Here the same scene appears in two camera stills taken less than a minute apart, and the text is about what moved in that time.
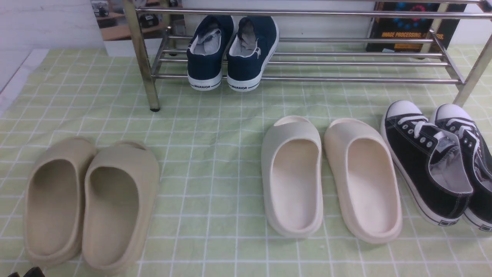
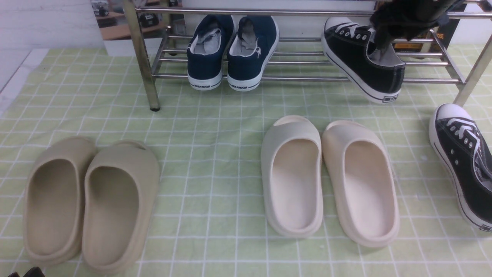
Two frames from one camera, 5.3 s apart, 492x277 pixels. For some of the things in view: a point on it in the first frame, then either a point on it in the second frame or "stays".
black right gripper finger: x=34 y=272 stays
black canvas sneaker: x=457 y=121 stays
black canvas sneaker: x=430 y=161 -> x=353 y=47
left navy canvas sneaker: x=205 y=51 stays
